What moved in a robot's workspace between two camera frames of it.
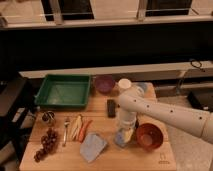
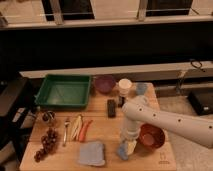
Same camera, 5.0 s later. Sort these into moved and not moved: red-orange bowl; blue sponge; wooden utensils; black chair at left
Moved: blue sponge
Not moved: wooden utensils; black chair at left; red-orange bowl
